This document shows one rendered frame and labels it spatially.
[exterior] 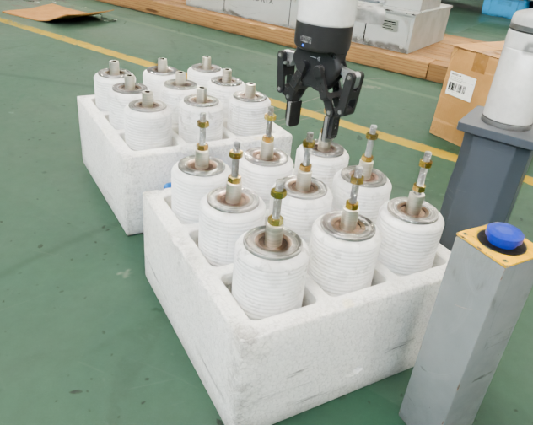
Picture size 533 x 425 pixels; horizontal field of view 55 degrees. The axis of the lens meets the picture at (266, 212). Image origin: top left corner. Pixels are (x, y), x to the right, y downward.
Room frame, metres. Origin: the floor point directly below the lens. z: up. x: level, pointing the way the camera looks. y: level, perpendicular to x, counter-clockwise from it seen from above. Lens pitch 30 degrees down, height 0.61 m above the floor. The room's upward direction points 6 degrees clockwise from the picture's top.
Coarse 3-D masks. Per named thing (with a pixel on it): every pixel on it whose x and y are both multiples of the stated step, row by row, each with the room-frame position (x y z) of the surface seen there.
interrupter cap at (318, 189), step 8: (288, 176) 0.73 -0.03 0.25; (296, 176) 0.74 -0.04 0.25; (288, 184) 0.71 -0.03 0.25; (312, 184) 0.72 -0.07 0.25; (320, 184) 0.72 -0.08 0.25; (288, 192) 0.68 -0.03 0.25; (296, 192) 0.68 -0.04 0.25; (304, 192) 0.69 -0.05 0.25; (312, 192) 0.69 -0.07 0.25; (320, 192) 0.69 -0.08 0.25
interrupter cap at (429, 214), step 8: (392, 200) 0.69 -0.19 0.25; (400, 200) 0.70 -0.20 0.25; (392, 208) 0.67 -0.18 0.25; (400, 208) 0.67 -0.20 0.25; (424, 208) 0.68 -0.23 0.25; (432, 208) 0.68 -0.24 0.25; (400, 216) 0.64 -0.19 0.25; (408, 216) 0.65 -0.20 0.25; (416, 216) 0.65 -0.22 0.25; (424, 216) 0.65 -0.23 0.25; (432, 216) 0.65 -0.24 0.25; (424, 224) 0.63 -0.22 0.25
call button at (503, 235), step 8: (488, 224) 0.51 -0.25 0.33; (496, 224) 0.51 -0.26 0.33; (504, 224) 0.51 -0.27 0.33; (488, 232) 0.50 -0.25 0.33; (496, 232) 0.49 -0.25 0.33; (504, 232) 0.49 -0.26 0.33; (512, 232) 0.50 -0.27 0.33; (520, 232) 0.50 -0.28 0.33; (488, 240) 0.50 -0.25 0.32; (496, 240) 0.48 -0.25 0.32; (504, 240) 0.48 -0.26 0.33; (512, 240) 0.48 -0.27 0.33; (520, 240) 0.48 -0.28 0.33; (504, 248) 0.48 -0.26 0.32; (512, 248) 0.48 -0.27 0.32
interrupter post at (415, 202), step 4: (412, 192) 0.67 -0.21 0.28; (408, 196) 0.67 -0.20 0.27; (412, 196) 0.66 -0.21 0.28; (416, 196) 0.66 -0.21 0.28; (420, 196) 0.66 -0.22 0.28; (424, 196) 0.66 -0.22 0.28; (408, 200) 0.67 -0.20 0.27; (412, 200) 0.66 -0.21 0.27; (416, 200) 0.66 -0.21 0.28; (420, 200) 0.66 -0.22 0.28; (408, 204) 0.66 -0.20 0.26; (412, 204) 0.66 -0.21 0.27; (416, 204) 0.66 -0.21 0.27; (420, 204) 0.66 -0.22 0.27; (408, 208) 0.66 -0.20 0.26; (412, 208) 0.66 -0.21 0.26; (416, 208) 0.66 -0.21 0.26; (420, 208) 0.66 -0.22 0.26; (408, 212) 0.66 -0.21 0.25; (412, 212) 0.66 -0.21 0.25; (416, 212) 0.66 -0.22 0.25
